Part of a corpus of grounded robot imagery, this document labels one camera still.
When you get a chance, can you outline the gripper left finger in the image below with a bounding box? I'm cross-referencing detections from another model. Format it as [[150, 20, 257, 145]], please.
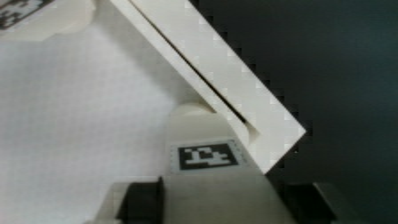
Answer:
[[86, 177, 164, 224]]

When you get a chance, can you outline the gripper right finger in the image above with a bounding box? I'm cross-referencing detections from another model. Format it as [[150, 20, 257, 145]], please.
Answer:
[[280, 182, 362, 224]]

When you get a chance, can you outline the white desk top tray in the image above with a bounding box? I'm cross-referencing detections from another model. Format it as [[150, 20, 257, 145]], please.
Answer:
[[0, 0, 255, 224]]

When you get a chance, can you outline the white leg with tag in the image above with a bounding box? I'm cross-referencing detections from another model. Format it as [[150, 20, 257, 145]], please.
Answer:
[[0, 0, 95, 41]]

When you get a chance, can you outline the white U-shaped frame fence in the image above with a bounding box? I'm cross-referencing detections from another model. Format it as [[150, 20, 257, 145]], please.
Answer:
[[125, 0, 308, 176]]

